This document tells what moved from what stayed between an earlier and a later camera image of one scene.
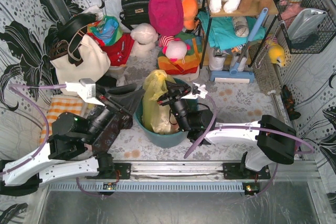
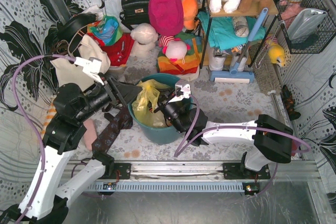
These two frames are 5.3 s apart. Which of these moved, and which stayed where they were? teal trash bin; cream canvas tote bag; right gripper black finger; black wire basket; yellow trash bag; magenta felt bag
Moved: right gripper black finger; teal trash bin
Stayed: black wire basket; magenta felt bag; yellow trash bag; cream canvas tote bag
